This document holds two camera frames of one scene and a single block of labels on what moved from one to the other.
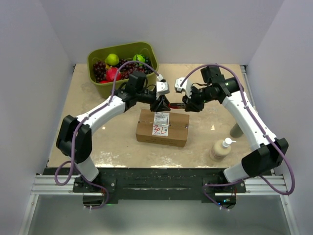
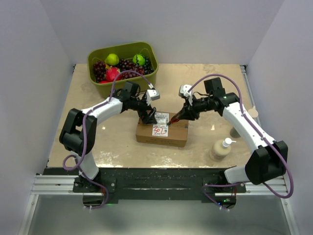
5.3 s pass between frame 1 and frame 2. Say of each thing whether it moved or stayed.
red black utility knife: moved
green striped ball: stayed
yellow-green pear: stayed
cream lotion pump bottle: stayed
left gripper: moved
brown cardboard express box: stayed
